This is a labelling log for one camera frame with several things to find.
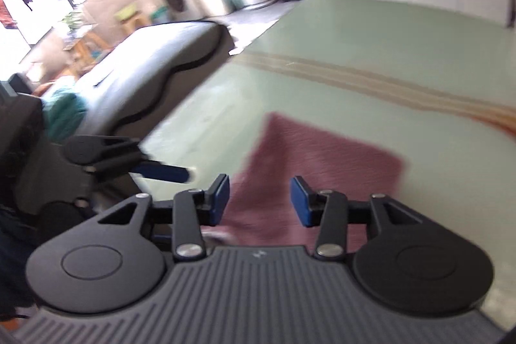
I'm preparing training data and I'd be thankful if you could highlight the pink terry towel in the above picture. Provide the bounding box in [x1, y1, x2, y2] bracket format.
[202, 113, 404, 249]

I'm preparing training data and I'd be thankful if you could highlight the grey upholstered chair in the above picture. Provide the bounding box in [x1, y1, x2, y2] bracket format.
[72, 20, 236, 139]

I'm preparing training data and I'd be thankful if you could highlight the wooden stool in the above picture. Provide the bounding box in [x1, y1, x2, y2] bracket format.
[114, 4, 152, 36]

